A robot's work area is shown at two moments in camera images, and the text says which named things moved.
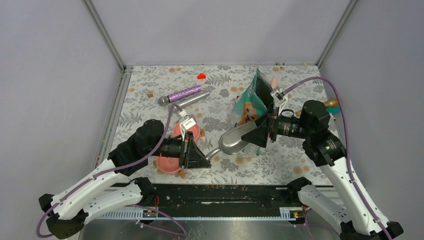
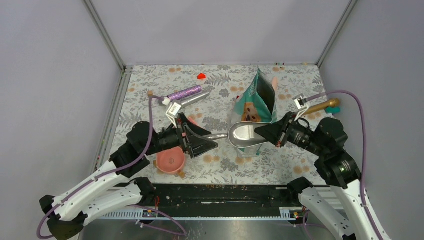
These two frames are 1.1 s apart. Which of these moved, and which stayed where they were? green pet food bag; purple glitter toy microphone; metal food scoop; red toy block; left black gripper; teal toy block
Moved: metal food scoop; left black gripper
Stayed: teal toy block; green pet food bag; purple glitter toy microphone; red toy block
